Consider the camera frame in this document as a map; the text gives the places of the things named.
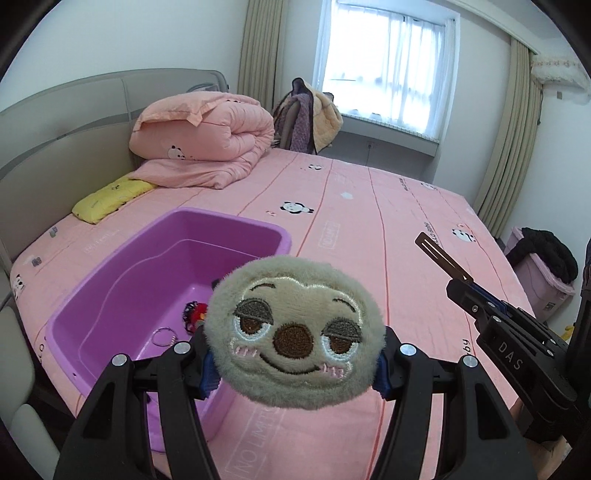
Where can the beige padded bedside bench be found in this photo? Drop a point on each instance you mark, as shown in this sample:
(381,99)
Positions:
(20,423)

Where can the window with sheer curtain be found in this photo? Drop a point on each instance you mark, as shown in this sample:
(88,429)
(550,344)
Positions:
(390,63)

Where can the yellow pillow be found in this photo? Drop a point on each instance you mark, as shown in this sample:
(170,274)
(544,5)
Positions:
(98,205)

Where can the brown hair clip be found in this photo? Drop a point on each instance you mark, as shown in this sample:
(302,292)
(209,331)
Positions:
(436,253)

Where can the beige curtain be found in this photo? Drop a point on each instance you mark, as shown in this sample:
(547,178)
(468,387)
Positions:
(261,56)
(513,148)

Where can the beige curtain right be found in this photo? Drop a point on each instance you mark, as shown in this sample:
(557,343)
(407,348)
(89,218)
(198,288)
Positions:
(513,148)

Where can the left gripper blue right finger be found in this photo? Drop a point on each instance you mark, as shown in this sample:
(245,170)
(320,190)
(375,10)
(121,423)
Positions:
(381,379)

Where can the folded pink quilt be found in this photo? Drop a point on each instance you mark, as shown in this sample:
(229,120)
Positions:
(200,139)

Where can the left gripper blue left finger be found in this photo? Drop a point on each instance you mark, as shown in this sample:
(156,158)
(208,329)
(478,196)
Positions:
(210,377)

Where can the pink bed sheet mattress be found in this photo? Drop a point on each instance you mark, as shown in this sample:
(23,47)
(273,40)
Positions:
(361,220)

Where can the beige curtain left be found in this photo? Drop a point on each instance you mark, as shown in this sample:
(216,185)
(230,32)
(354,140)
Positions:
(261,56)

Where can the black clothes on bin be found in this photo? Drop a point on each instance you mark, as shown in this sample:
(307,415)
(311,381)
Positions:
(554,254)

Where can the chair with clothes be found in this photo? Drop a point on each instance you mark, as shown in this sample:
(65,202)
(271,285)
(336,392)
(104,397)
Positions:
(306,120)

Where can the purple plastic tub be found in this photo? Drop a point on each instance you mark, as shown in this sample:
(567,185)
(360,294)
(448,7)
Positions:
(132,302)

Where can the red black hair accessory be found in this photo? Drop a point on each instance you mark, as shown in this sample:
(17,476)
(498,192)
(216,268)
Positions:
(193,315)

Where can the grey bed headboard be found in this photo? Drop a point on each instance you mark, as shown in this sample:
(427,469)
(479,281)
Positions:
(63,143)

